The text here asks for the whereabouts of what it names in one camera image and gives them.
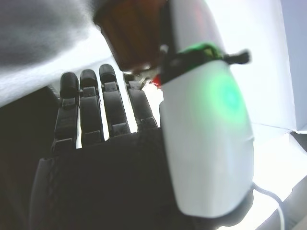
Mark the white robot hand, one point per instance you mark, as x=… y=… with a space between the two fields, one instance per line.
x=108 y=179

